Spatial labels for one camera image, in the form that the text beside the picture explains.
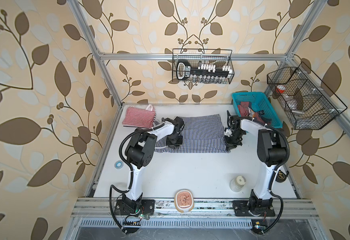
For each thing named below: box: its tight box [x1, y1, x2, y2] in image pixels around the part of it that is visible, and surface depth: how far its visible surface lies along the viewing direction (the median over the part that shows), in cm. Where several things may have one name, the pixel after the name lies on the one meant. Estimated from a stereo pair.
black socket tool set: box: [176, 59, 233, 83], surface depth 86 cm
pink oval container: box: [174, 188, 195, 213], surface depth 75 cm
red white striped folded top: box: [122, 104, 160, 128], surface depth 110 cm
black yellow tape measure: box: [275, 169, 290, 183], surface depth 84 cm
